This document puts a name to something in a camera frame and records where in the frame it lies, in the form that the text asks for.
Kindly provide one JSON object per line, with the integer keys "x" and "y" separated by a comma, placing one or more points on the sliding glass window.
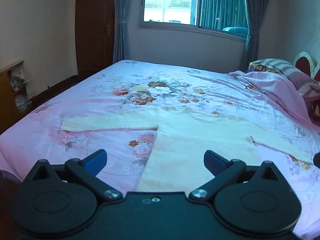
{"x": 190, "y": 2}

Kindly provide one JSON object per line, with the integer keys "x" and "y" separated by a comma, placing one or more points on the teal cloth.
{"x": 236, "y": 30}

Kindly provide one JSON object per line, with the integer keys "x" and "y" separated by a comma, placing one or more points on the dark wooden door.
{"x": 95, "y": 25}

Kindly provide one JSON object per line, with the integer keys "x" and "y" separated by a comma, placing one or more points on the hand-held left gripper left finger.
{"x": 96, "y": 161}

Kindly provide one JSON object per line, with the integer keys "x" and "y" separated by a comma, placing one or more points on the white and red headboard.
{"x": 303, "y": 61}

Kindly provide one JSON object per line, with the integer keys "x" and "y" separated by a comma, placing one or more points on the cream knitted sweater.
{"x": 187, "y": 142}

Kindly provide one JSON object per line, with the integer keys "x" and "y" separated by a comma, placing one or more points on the grey striped pillow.
{"x": 285, "y": 66}

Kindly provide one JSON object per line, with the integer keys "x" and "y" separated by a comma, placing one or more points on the light wooden cabinet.
{"x": 7, "y": 100}

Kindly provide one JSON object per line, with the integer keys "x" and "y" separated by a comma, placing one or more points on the bed with floral pink sheet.
{"x": 175, "y": 85}

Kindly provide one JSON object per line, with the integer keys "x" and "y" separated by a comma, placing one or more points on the pink blanket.
{"x": 275, "y": 90}

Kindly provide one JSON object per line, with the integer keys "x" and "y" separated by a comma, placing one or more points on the grey curtain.
{"x": 122, "y": 17}
{"x": 253, "y": 17}

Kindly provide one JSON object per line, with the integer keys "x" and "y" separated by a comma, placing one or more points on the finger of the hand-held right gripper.
{"x": 317, "y": 160}

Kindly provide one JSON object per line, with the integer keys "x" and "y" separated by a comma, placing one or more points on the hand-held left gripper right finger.
{"x": 212, "y": 162}

